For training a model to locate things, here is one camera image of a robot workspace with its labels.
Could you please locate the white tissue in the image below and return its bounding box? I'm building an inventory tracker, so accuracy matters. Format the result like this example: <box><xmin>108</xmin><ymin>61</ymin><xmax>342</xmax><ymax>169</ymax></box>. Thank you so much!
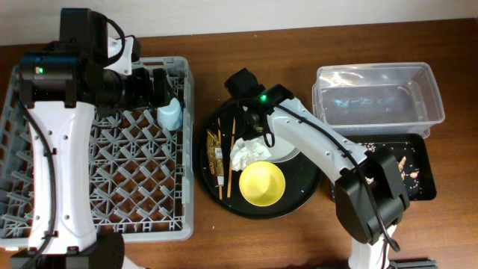
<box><xmin>231</xmin><ymin>138</ymin><xmax>270</xmax><ymax>171</ymax></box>

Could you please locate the yellow bowl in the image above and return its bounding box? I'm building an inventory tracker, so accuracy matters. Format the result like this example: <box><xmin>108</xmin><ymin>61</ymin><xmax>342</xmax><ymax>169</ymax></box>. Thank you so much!
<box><xmin>239</xmin><ymin>161</ymin><xmax>286</xmax><ymax>207</ymax></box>

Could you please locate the clear plastic bin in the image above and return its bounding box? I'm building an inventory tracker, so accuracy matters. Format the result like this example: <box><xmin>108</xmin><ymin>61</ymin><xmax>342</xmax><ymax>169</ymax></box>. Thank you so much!
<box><xmin>312</xmin><ymin>62</ymin><xmax>445</xmax><ymax>138</ymax></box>

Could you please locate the round black tray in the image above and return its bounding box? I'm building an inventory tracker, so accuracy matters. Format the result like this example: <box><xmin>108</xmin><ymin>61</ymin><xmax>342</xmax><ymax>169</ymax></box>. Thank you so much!
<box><xmin>193</xmin><ymin>99</ymin><xmax>323</xmax><ymax>220</ymax></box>

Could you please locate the black rectangular tray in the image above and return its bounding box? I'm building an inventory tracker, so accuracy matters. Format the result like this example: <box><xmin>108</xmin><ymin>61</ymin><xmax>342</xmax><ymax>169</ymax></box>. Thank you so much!
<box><xmin>348</xmin><ymin>134</ymin><xmax>437</xmax><ymax>201</ymax></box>

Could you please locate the right wooden chopstick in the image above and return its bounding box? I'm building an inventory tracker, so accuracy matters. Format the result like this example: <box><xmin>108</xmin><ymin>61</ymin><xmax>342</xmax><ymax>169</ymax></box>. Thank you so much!
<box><xmin>226</xmin><ymin>117</ymin><xmax>236</xmax><ymax>198</ymax></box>

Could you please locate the light blue cup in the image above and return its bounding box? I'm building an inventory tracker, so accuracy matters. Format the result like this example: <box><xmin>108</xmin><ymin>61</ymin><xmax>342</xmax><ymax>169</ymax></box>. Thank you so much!
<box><xmin>157</xmin><ymin>98</ymin><xmax>183</xmax><ymax>131</ymax></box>

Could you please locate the food scraps pile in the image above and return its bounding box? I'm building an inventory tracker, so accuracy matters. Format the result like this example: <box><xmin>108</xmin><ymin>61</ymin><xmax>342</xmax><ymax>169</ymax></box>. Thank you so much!
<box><xmin>360</xmin><ymin>142</ymin><xmax>420</xmax><ymax>191</ymax></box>

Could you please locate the left wooden chopstick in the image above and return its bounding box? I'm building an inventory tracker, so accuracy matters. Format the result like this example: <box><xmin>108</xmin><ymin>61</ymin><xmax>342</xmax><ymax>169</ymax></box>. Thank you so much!
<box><xmin>216</xmin><ymin>117</ymin><xmax>224</xmax><ymax>200</ymax></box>

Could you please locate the grey dishwasher rack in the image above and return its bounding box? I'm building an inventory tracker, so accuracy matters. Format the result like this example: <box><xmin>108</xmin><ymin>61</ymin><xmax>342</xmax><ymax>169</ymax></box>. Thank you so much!
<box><xmin>1</xmin><ymin>57</ymin><xmax>194</xmax><ymax>248</ymax></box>

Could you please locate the gold foil wrapper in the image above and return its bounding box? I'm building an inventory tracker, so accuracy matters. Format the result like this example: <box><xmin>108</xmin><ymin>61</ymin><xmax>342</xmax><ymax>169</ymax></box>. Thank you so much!
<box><xmin>206</xmin><ymin>129</ymin><xmax>224</xmax><ymax>186</ymax></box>

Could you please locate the wooden chopstick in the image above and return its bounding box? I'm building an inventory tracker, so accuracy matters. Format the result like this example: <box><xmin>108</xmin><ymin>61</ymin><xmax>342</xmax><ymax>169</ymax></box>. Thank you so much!
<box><xmin>226</xmin><ymin>117</ymin><xmax>236</xmax><ymax>198</ymax></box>
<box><xmin>216</xmin><ymin>117</ymin><xmax>224</xmax><ymax>200</ymax></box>

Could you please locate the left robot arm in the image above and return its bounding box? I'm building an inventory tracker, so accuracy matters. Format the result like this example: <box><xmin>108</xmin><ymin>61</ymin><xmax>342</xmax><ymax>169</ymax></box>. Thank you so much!
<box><xmin>10</xmin><ymin>8</ymin><xmax>179</xmax><ymax>268</ymax></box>

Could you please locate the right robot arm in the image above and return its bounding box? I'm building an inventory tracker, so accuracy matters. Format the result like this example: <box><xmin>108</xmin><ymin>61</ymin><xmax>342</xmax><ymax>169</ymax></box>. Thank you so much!
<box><xmin>225</xmin><ymin>68</ymin><xmax>410</xmax><ymax>268</ymax></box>

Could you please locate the grey round plate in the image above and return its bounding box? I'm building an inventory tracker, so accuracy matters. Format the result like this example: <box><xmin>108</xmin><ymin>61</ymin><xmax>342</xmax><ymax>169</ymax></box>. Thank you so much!
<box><xmin>266</xmin><ymin>142</ymin><xmax>299</xmax><ymax>163</ymax></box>

